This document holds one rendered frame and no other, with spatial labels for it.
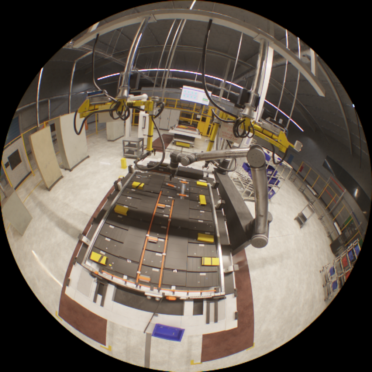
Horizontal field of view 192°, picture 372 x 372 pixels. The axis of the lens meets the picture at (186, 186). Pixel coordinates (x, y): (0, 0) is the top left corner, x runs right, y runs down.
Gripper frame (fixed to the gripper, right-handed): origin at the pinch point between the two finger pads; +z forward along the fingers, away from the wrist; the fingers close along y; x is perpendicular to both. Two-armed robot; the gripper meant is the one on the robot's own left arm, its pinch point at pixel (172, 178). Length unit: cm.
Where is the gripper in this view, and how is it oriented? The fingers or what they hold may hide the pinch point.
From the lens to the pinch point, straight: 149.2
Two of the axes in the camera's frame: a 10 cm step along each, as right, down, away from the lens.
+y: 2.8, -5.5, 7.9
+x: -9.4, -3.2, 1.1
